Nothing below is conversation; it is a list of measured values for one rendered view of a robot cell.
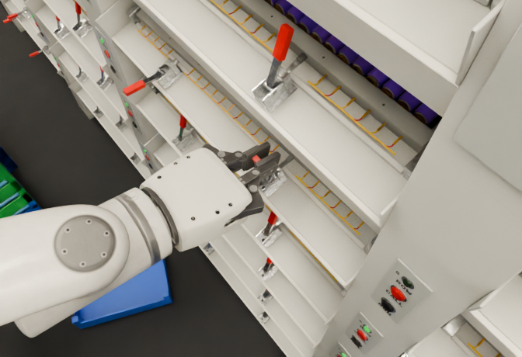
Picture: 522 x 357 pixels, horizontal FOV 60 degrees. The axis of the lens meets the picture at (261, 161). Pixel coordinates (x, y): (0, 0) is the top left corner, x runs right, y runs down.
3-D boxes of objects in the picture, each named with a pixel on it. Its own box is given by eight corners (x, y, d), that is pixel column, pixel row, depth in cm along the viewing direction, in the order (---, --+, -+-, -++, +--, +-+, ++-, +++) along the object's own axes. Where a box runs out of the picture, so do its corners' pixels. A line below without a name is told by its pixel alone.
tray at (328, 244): (349, 293, 61) (345, 287, 53) (123, 51, 87) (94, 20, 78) (453, 193, 63) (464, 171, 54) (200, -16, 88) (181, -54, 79)
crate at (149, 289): (80, 329, 144) (71, 324, 137) (76, 270, 154) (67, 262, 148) (173, 303, 148) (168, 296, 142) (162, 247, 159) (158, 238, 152)
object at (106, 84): (141, 136, 123) (114, 115, 110) (44, 22, 148) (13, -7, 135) (196, 88, 124) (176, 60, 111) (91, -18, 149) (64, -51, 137)
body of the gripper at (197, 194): (127, 209, 54) (203, 170, 60) (174, 272, 50) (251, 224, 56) (123, 171, 49) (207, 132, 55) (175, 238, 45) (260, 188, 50)
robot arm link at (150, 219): (113, 223, 54) (136, 210, 55) (154, 279, 50) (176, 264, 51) (106, 180, 47) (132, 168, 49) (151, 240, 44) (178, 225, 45)
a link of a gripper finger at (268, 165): (234, 188, 56) (273, 165, 60) (249, 205, 55) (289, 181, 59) (237, 171, 54) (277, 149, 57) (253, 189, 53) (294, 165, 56)
